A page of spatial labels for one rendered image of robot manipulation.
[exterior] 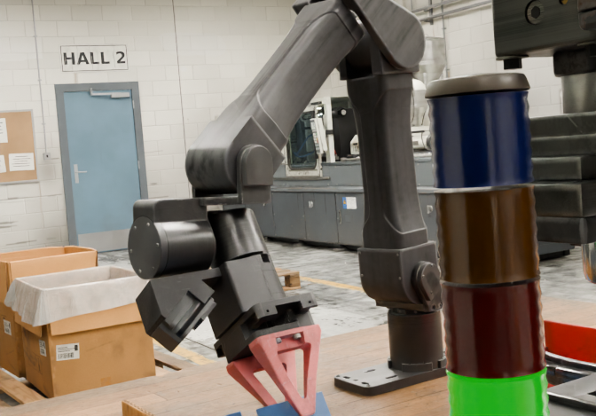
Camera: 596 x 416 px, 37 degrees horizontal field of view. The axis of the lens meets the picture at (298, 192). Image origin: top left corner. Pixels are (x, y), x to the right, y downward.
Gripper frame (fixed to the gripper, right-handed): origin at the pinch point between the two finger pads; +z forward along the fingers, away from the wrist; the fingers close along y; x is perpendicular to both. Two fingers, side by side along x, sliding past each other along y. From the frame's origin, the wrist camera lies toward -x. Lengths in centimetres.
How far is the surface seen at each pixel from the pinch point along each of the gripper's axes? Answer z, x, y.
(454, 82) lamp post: -1, -19, 49
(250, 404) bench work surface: -5.1, 5.0, -16.7
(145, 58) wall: -638, 461, -808
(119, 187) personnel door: -494, 407, -894
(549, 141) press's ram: -6.4, 4.3, 34.5
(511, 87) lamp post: 0, -17, 50
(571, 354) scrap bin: 2.7, 34.3, 1.6
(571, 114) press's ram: -6.8, 4.3, 37.0
